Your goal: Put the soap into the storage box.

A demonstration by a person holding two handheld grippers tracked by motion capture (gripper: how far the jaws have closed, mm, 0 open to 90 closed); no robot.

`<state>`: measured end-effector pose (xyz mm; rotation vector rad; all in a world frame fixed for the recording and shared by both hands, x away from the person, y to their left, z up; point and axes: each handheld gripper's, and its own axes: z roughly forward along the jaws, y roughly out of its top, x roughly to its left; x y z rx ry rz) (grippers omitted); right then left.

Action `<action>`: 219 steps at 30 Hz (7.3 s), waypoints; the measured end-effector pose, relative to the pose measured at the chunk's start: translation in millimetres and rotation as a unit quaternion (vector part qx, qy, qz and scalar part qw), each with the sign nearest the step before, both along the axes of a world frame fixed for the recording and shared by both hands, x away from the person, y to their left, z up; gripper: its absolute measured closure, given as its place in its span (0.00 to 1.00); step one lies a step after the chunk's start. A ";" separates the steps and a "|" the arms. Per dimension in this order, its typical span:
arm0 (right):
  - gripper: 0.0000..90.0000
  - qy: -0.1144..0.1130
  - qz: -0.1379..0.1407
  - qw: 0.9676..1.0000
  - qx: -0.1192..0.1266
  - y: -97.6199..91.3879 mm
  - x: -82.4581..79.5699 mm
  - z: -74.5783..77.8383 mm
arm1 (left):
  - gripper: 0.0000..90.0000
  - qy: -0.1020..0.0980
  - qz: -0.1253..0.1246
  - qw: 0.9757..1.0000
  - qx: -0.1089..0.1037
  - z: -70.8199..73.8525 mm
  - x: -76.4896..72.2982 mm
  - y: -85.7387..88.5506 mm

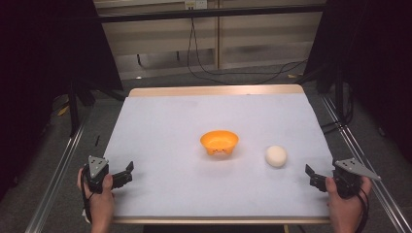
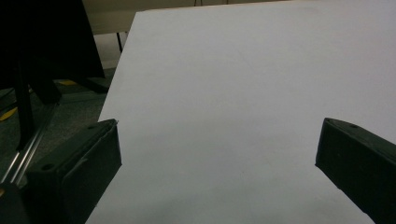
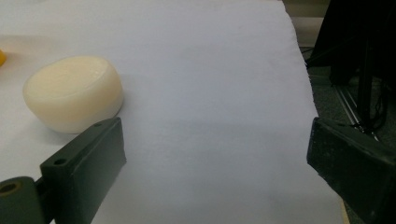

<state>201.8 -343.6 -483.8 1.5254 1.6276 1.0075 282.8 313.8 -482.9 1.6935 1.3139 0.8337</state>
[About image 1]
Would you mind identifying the white round bun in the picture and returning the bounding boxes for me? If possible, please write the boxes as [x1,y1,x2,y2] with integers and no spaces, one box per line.
[264,145,289,169]

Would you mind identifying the white wall power outlet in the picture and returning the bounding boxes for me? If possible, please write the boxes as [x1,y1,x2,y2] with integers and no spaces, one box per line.
[184,0,209,11]

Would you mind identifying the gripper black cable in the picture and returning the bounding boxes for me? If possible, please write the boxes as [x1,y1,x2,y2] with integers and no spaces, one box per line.
[80,164,95,225]
[353,185,371,233]

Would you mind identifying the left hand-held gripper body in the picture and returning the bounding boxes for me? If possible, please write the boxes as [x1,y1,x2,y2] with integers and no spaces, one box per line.
[83,155,114,195]

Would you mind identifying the black curtain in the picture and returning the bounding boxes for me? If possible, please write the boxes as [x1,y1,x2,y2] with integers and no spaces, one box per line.
[303,0,412,164]
[0,0,124,200]

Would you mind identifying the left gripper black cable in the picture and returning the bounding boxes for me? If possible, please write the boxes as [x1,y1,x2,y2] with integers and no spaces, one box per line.
[80,164,95,225]

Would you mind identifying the black hanging cable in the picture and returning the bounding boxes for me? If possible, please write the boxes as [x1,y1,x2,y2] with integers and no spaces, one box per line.
[186,17,309,86]

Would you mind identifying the white table cloth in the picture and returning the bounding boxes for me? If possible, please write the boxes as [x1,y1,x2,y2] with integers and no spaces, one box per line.
[103,92,335,218]

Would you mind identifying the person's right hand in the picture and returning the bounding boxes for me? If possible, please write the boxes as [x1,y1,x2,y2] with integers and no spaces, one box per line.
[325,176,373,219]

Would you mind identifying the black horizontal bar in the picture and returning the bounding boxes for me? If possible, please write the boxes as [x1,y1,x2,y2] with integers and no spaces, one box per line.
[96,3,327,24]

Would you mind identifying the black metal stand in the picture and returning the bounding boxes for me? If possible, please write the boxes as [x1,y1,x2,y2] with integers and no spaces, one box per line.
[67,79,95,138]
[333,62,348,124]

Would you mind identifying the orange plastic bowl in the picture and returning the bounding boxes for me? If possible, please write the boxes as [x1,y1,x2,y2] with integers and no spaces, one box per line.
[199,129,240,157]

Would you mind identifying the person's left hand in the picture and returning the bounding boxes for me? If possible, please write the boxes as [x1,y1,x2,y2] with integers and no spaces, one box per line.
[77,167,116,216]

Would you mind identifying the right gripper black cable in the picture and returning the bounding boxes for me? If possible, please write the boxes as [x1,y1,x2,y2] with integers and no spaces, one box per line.
[353,185,371,233]

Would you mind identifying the metal floor rail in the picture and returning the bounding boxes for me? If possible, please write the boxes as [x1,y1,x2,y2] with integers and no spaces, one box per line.
[320,94,412,233]
[24,117,89,233]

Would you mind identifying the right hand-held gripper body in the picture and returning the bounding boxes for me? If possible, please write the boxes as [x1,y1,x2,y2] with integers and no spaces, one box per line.
[331,157,382,199]

